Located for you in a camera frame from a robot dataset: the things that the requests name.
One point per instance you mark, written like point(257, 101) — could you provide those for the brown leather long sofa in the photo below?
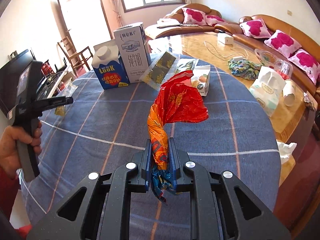
point(273, 24)

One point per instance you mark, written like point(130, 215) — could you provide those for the white charger box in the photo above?
point(225, 39)

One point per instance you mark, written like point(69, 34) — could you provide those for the brown leather chaise sofa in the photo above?
point(172, 24)

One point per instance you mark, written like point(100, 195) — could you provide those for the white TV stand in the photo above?
point(54, 83)

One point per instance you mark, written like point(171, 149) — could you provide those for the pink curtain left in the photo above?
point(113, 0)

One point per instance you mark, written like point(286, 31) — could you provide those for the blue plaid tablecloth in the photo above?
point(103, 129)

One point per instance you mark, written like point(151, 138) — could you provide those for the red foil snack wrapper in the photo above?
point(177, 101)

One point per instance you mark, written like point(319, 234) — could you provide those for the tissue pack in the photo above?
point(267, 89)

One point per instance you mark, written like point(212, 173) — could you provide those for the pink floral pillow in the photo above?
point(307, 63)
point(193, 16)
point(255, 29)
point(283, 43)
point(212, 20)

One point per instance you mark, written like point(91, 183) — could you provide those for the small egg carton box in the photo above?
point(201, 79)

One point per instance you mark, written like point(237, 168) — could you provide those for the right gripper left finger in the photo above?
point(99, 205)

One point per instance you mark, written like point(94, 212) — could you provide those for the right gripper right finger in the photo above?
point(221, 205)

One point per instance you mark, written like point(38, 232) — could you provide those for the wooden chair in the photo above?
point(76, 59)

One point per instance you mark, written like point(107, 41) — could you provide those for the colourful crumpled cloth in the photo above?
point(244, 68)

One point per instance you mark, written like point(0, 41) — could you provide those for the blue LOOK milk carton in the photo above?
point(108, 66)

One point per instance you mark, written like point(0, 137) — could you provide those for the black flat screen television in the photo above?
point(10, 74)

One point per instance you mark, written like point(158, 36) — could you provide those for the white tall milk carton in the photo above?
point(133, 48)

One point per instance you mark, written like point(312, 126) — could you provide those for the clear gold-print wrapper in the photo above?
point(160, 65)

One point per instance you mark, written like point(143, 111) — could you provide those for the white paper cup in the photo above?
point(289, 91)

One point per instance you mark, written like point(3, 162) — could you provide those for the open balcony door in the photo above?
point(85, 23)

